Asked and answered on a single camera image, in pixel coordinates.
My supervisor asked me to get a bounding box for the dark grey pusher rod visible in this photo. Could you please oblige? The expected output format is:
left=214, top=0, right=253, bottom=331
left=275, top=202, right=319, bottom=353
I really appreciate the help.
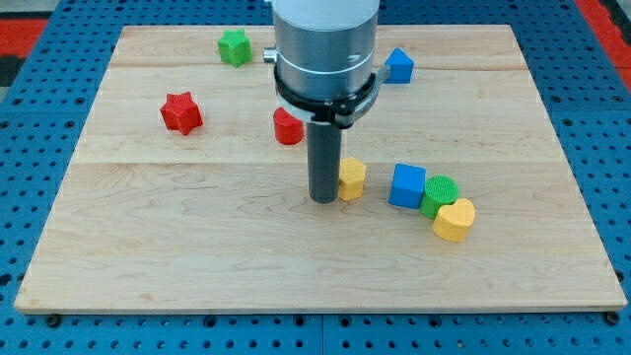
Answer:
left=307, top=123, right=341, bottom=204

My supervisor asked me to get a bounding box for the blue triangle block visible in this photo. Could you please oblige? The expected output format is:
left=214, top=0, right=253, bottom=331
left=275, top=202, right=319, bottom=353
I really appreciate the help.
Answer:
left=385, top=47, right=414, bottom=84

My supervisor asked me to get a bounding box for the yellow hexagon block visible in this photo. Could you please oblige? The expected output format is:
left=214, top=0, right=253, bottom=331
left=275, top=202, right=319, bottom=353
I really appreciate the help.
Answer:
left=338, top=157, right=367, bottom=201

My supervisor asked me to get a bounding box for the blue cube block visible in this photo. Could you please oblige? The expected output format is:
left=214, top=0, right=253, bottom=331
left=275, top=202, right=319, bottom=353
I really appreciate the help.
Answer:
left=387, top=164, right=426, bottom=209

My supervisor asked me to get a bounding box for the green star block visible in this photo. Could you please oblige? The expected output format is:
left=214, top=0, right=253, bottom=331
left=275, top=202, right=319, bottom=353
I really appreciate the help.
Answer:
left=217, top=29, right=252, bottom=67

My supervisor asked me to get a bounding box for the red cylinder block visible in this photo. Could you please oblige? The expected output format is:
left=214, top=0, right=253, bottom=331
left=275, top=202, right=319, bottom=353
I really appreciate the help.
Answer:
left=272, top=107, right=304, bottom=145

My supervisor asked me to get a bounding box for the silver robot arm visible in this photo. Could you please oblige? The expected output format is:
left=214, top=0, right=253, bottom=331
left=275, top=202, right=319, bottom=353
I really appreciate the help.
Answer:
left=268, top=0, right=390, bottom=129

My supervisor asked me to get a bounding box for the yellow heart block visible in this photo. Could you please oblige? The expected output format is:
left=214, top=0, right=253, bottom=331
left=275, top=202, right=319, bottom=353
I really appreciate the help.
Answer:
left=432, top=198, right=476, bottom=243

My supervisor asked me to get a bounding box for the green cylinder block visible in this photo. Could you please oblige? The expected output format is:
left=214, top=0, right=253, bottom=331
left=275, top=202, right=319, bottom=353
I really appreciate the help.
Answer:
left=419, top=175, right=459, bottom=219

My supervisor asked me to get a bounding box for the red star block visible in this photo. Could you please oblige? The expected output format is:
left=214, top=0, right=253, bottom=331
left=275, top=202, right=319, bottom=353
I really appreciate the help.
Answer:
left=160, top=92, right=204, bottom=136

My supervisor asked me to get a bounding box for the wooden board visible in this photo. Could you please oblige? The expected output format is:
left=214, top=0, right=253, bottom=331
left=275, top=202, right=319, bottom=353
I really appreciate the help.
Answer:
left=15, top=25, right=627, bottom=315

